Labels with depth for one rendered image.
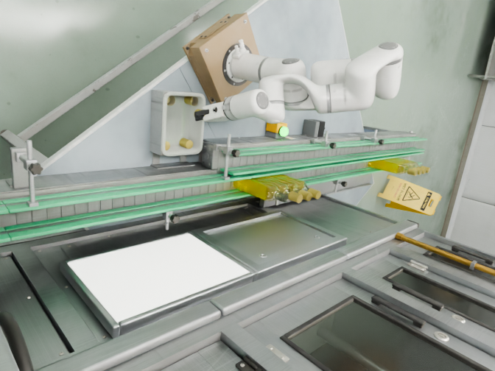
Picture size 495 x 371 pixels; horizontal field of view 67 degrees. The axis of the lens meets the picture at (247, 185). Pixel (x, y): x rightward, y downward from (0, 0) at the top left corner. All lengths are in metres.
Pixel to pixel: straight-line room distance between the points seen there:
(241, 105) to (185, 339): 0.64
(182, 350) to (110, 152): 0.75
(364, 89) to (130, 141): 0.79
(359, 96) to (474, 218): 6.24
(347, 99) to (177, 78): 0.64
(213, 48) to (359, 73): 0.55
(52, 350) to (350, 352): 0.65
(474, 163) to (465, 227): 1.09
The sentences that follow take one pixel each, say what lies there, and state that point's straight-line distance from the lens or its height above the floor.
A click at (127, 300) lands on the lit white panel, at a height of 1.24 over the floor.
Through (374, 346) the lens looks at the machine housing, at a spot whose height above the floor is 1.67.
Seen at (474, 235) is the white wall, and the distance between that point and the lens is 7.33.
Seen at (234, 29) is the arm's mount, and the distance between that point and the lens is 1.47.
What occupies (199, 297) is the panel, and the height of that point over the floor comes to 1.32.
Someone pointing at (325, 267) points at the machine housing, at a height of 1.39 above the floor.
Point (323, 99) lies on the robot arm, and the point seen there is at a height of 1.31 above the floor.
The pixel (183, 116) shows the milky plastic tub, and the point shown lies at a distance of 1.45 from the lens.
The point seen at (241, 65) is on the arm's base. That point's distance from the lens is 1.41.
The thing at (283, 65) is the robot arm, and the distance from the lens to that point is 1.28.
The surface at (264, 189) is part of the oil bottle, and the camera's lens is 1.41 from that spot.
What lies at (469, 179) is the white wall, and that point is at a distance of 7.19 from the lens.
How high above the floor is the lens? 1.97
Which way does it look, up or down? 43 degrees down
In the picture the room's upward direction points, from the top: 112 degrees clockwise
